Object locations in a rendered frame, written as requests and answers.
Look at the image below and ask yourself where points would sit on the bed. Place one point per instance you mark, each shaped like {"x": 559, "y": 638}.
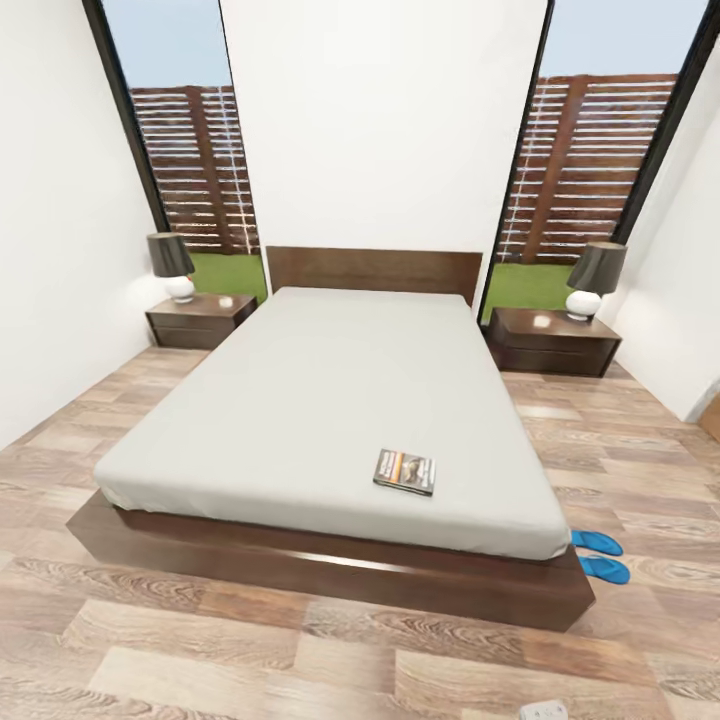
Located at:
{"x": 257, "y": 468}

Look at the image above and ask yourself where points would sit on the table lamp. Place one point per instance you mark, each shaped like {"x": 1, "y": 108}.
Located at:
{"x": 170, "y": 261}
{"x": 595, "y": 274}

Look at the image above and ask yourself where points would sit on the hardback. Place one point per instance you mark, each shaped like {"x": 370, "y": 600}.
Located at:
{"x": 405, "y": 471}

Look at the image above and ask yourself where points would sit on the sandal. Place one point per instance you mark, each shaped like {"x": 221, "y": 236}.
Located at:
{"x": 598, "y": 542}
{"x": 605, "y": 569}

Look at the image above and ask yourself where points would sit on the nightstand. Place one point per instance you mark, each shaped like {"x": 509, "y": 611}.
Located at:
{"x": 200, "y": 324}
{"x": 549, "y": 342}

